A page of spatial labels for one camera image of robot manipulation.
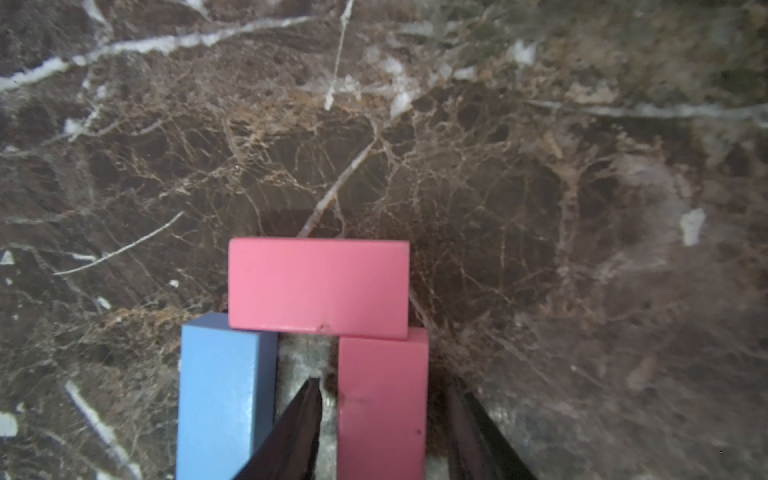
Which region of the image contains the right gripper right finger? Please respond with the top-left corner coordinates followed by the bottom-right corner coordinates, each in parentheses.
top-left (446, 377), bottom-right (537, 480)

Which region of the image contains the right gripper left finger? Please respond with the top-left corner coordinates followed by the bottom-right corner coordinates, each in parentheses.
top-left (234, 378), bottom-right (323, 480)

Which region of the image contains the blue block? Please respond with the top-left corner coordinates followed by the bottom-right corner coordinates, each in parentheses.
top-left (176, 313), bottom-right (278, 479)

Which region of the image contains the pink block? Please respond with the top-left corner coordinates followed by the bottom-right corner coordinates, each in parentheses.
top-left (337, 327), bottom-right (429, 480)
top-left (228, 237), bottom-right (410, 340)

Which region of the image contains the pink block top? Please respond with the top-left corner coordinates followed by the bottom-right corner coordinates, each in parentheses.
top-left (228, 237), bottom-right (410, 340)

